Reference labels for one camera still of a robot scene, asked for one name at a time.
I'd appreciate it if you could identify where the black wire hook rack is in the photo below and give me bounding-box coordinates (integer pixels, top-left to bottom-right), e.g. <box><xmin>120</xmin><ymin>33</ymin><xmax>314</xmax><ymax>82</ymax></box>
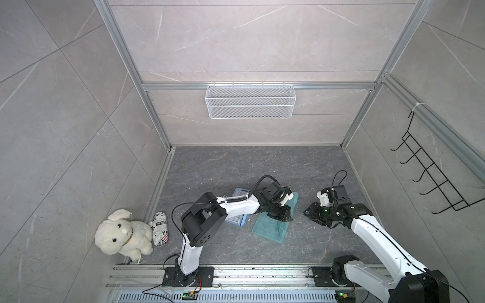
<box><xmin>390</xmin><ymin>111</ymin><xmax>484</xmax><ymax>215</ymax></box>

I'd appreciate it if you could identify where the blue clear small ruler box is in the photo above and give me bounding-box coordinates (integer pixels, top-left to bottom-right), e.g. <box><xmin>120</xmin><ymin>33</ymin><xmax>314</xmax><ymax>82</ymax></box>
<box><xmin>225</xmin><ymin>188</ymin><xmax>249</xmax><ymax>227</ymax></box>

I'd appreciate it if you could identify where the white wire mesh basket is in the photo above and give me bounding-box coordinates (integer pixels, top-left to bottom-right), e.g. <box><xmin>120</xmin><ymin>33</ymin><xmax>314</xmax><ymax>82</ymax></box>
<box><xmin>205</xmin><ymin>84</ymin><xmax>296</xmax><ymax>119</ymax></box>

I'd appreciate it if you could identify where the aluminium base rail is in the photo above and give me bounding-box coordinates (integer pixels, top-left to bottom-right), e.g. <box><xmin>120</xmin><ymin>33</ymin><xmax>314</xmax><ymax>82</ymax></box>
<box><xmin>102</xmin><ymin>264</ymin><xmax>421</xmax><ymax>292</ymax></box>

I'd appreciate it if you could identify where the white plush bear toy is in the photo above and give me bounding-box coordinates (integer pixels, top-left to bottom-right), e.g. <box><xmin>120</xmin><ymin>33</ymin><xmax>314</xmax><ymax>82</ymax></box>
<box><xmin>94</xmin><ymin>209</ymin><xmax>154</xmax><ymax>261</ymax></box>

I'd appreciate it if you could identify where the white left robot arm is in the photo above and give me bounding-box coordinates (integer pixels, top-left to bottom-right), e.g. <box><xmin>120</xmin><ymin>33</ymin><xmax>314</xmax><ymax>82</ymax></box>
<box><xmin>177</xmin><ymin>181</ymin><xmax>296</xmax><ymax>276</ymax></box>

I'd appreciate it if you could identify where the white grille strip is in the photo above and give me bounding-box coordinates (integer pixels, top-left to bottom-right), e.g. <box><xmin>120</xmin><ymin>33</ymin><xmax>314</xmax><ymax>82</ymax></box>
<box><xmin>113</xmin><ymin>289</ymin><xmax>337</xmax><ymax>302</ymax></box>

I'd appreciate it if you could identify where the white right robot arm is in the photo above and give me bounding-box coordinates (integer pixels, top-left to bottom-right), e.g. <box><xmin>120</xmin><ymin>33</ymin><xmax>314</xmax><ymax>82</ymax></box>
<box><xmin>303</xmin><ymin>185</ymin><xmax>450</xmax><ymax>302</ymax></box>

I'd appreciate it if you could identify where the teal translucent ruler set case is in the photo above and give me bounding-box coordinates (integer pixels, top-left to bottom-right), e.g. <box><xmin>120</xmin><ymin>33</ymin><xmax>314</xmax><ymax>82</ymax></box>
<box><xmin>252</xmin><ymin>192</ymin><xmax>299</xmax><ymax>244</ymax></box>

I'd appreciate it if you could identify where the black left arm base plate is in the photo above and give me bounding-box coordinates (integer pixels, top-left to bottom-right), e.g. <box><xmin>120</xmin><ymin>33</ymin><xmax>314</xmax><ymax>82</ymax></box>
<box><xmin>162</xmin><ymin>266</ymin><xmax>215</xmax><ymax>287</ymax></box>

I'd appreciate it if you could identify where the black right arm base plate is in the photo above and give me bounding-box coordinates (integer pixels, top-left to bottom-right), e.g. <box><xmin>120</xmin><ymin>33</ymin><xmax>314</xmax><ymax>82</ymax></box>
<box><xmin>308</xmin><ymin>266</ymin><xmax>338</xmax><ymax>287</ymax></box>

